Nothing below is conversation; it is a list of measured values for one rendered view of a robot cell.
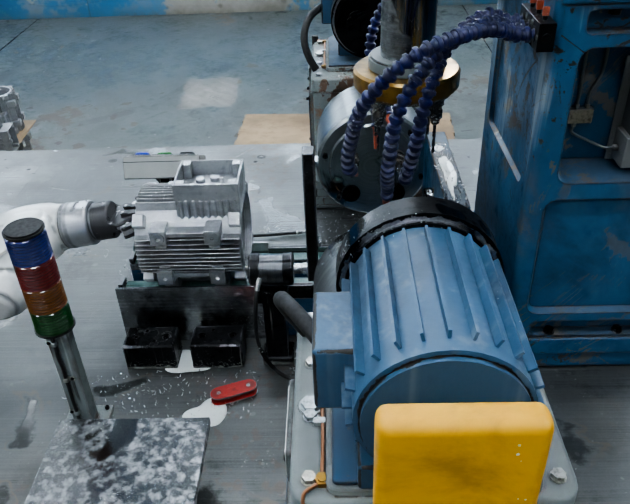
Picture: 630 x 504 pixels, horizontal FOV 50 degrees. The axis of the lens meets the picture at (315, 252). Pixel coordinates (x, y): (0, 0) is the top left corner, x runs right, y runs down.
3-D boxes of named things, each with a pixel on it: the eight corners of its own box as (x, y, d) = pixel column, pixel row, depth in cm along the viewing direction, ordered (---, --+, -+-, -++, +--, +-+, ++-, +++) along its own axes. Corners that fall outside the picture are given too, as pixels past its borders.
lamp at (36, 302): (72, 291, 109) (65, 269, 107) (60, 315, 104) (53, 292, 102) (35, 292, 109) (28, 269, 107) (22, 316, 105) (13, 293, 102)
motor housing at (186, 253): (255, 243, 147) (247, 164, 137) (246, 297, 132) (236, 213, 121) (163, 244, 148) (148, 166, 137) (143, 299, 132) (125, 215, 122)
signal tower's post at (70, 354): (114, 406, 126) (58, 212, 102) (103, 440, 119) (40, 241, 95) (72, 407, 126) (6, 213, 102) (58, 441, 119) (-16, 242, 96)
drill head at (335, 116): (412, 150, 183) (417, 58, 169) (429, 222, 153) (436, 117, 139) (319, 152, 184) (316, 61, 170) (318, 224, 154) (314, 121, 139)
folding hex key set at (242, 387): (254, 383, 129) (254, 376, 128) (259, 395, 127) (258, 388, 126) (209, 396, 127) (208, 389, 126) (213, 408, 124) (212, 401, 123)
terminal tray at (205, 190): (247, 190, 135) (243, 158, 131) (241, 218, 126) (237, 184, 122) (187, 192, 136) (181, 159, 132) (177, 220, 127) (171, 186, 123)
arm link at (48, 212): (86, 233, 142) (67, 271, 131) (16, 243, 143) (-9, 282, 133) (65, 188, 135) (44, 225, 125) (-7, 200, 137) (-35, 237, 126)
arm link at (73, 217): (67, 194, 136) (95, 190, 135) (84, 232, 141) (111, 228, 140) (52, 218, 128) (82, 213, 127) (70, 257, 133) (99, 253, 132)
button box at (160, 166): (207, 176, 156) (205, 153, 155) (201, 177, 148) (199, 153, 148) (132, 178, 156) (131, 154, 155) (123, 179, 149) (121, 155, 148)
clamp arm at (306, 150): (322, 272, 125) (317, 145, 111) (322, 281, 122) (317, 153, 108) (303, 272, 125) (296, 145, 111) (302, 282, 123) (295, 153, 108)
